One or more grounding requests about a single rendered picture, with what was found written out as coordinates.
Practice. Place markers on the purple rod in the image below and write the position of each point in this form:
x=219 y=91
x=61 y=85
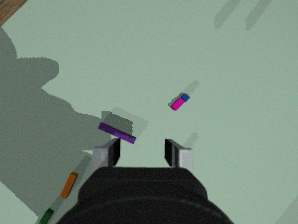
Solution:
x=117 y=133

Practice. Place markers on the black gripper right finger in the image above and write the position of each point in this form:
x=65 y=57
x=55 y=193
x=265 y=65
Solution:
x=178 y=156

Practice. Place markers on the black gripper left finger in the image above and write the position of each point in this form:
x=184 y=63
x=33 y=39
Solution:
x=106 y=155

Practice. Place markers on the small blue block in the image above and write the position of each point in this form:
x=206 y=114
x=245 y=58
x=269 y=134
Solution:
x=185 y=97

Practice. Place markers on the dark green rod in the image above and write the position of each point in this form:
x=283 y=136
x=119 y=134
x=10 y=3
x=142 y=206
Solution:
x=46 y=216

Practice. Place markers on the orange rod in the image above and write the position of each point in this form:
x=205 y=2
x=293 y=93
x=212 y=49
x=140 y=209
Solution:
x=69 y=184

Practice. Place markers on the small magenta block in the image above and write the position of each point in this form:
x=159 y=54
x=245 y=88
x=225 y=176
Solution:
x=177 y=103

